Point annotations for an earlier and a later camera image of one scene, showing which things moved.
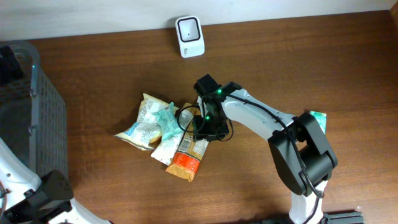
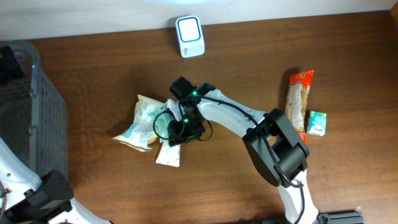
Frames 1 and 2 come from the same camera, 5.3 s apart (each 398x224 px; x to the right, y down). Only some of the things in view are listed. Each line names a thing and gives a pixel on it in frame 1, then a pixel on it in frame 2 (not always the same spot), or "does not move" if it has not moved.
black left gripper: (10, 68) does not move
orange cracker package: (186, 161) → (298, 86)
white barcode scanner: (190, 37) does not move
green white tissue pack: (321, 119) does not move
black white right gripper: (209, 132) → (182, 134)
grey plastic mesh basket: (33, 116) does not move
